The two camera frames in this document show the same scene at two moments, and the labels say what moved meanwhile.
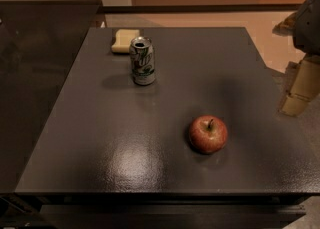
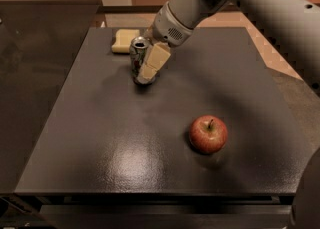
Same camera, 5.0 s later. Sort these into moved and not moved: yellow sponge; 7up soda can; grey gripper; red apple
Moved: grey gripper
Not moved: 7up soda can; yellow sponge; red apple
